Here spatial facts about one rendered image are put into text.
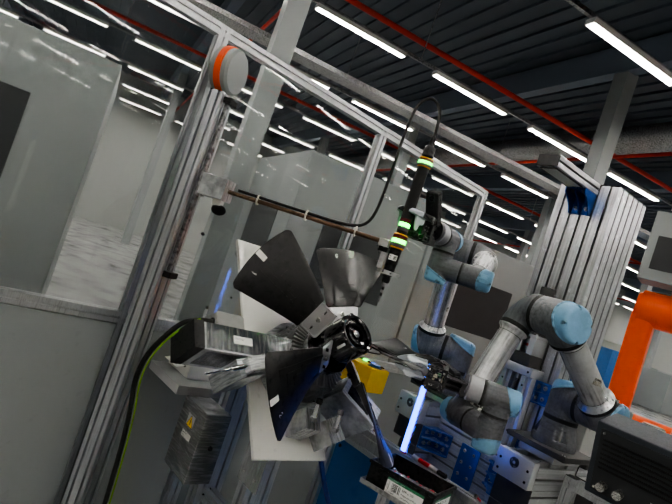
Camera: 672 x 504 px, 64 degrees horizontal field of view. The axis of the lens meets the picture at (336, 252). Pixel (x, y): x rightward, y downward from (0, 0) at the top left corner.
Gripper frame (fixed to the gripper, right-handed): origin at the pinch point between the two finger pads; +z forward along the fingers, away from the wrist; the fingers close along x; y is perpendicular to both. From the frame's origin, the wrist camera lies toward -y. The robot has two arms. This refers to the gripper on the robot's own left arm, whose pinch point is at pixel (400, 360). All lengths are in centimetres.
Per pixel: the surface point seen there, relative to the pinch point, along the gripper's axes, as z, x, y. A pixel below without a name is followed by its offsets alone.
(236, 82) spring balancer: 79, -68, -7
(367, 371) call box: 11.5, 15.8, -33.2
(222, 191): 69, -33, 2
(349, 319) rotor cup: 16.3, -9.4, 13.3
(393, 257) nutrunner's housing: 10.9, -29.0, 2.5
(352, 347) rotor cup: 12.5, -3.6, 18.7
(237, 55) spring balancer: 79, -76, -3
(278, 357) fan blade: 25.2, -1.1, 41.8
